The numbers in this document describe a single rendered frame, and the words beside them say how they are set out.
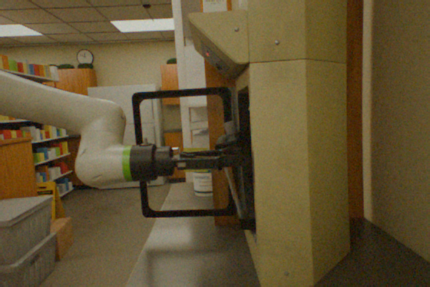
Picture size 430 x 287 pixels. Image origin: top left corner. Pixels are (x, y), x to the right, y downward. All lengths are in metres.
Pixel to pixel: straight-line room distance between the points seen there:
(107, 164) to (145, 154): 0.09
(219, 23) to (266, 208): 0.38
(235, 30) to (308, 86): 0.18
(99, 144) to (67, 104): 0.12
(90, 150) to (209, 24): 0.40
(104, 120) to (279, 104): 0.44
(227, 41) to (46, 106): 0.44
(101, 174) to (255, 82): 0.41
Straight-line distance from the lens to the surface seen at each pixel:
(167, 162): 0.76
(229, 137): 0.75
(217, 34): 0.65
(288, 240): 0.71
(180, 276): 0.81
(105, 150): 0.80
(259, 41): 0.65
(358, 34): 1.13
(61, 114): 0.84
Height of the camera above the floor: 1.33
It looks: 7 degrees down
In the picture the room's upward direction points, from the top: 4 degrees counter-clockwise
